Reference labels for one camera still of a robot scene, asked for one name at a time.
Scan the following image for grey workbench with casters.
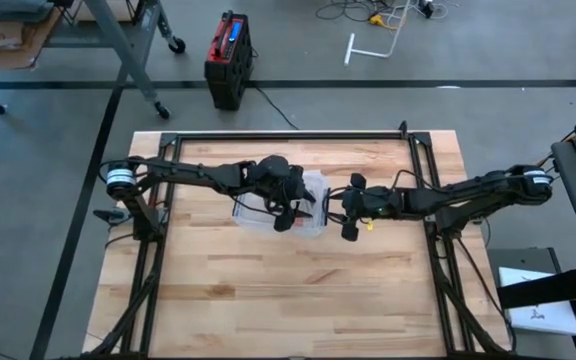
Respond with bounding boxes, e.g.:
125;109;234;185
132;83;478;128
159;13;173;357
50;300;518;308
82;0;187;121

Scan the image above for white papers on side table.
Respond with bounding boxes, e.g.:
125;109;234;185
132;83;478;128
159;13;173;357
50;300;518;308
497;266;576;335

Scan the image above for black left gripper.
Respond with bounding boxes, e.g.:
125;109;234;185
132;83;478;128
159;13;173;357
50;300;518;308
260;154;318;221

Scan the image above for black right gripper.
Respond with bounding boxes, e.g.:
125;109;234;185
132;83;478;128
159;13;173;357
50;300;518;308
326;172;403;224

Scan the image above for black flat beam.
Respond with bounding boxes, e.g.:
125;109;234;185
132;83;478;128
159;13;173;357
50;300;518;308
495;263;576;309

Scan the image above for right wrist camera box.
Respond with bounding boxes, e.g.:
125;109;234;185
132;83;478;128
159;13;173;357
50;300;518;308
340;221;361;243

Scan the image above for clear plastic storage box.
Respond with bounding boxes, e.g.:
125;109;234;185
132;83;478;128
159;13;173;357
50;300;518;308
231;169;331;239

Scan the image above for black power cable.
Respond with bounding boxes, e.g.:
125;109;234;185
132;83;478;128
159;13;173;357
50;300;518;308
246;82;300;131

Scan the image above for tangle of floor cables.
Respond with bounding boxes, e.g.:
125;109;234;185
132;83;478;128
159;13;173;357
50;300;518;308
315;0;449;31

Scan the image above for brown cardboard sheet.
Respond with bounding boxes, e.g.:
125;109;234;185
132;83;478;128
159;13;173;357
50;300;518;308
0;7;63;70

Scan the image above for black aluminium rig frame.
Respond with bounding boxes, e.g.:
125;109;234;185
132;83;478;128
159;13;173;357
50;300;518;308
81;119;514;360

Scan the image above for red black power station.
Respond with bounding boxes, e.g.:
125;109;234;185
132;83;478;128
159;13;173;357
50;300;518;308
202;9;255;112

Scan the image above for white T-shaped pipe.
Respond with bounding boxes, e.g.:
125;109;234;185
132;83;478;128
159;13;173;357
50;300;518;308
342;0;412;67

